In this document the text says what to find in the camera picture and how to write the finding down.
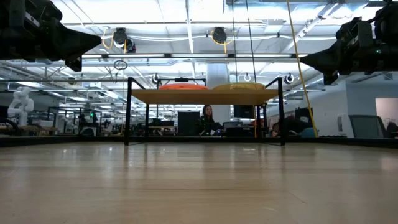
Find black robot workstation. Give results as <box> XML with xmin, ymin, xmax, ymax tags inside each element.
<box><xmin>46</xmin><ymin>106</ymin><xmax>103</xmax><ymax>137</ymax></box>

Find long black cable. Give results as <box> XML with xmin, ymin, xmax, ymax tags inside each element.
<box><xmin>245</xmin><ymin>0</ymin><xmax>259</xmax><ymax>83</ymax></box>

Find grey office chair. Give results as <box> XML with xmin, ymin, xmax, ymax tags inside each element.
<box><xmin>348</xmin><ymin>114</ymin><xmax>389</xmax><ymax>139</ymax></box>

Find black cabinet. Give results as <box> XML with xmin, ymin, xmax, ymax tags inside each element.
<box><xmin>177</xmin><ymin>111</ymin><xmax>201</xmax><ymax>137</ymax></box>

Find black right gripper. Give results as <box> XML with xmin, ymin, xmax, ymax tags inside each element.
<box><xmin>300</xmin><ymin>37</ymin><xmax>379</xmax><ymax>85</ymax></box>

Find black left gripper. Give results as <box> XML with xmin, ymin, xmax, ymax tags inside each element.
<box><xmin>18</xmin><ymin>18</ymin><xmax>103</xmax><ymax>73</ymax></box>

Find black workstation frame with camera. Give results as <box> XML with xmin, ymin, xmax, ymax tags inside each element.
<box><xmin>156</xmin><ymin>77</ymin><xmax>207</xmax><ymax>90</ymax></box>

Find translucent red plastic plate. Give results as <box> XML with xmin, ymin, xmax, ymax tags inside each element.
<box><xmin>159</xmin><ymin>83</ymin><xmax>210</xmax><ymax>90</ymax></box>

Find long white light bar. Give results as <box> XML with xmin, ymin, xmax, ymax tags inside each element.
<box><xmin>82</xmin><ymin>53</ymin><xmax>308</xmax><ymax>60</ymax></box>

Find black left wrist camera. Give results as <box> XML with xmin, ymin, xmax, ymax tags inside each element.
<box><xmin>29</xmin><ymin>0</ymin><xmax>63</xmax><ymax>24</ymax></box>

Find black cable reel yellow cord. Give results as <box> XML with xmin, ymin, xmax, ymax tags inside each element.
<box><xmin>210</xmin><ymin>26</ymin><xmax>234</xmax><ymax>54</ymax></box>
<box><xmin>102</xmin><ymin>27</ymin><xmax>137</xmax><ymax>54</ymax></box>

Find long yellow cable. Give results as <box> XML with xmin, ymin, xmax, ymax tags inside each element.
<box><xmin>285</xmin><ymin>0</ymin><xmax>318</xmax><ymax>138</ymax></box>

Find wooden shelf black metal legs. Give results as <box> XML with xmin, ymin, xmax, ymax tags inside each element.
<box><xmin>123</xmin><ymin>77</ymin><xmax>287</xmax><ymax>147</ymax></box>

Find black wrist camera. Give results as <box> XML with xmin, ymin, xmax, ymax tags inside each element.
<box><xmin>29</xmin><ymin>0</ymin><xmax>63</xmax><ymax>24</ymax></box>
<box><xmin>335</xmin><ymin>17</ymin><xmax>374</xmax><ymax>43</ymax></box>

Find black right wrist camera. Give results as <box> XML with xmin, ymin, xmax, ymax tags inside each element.
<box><xmin>335</xmin><ymin>17</ymin><xmax>374</xmax><ymax>43</ymax></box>

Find black table rig frame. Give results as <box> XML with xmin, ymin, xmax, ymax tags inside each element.
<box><xmin>0</xmin><ymin>135</ymin><xmax>398</xmax><ymax>147</ymax></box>

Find thin black cable ring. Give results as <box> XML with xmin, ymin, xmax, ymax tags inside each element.
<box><xmin>113</xmin><ymin>59</ymin><xmax>128</xmax><ymax>71</ymax></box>

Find white square column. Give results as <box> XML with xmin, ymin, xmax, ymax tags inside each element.
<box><xmin>206</xmin><ymin>63</ymin><xmax>231</xmax><ymax>124</ymax></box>

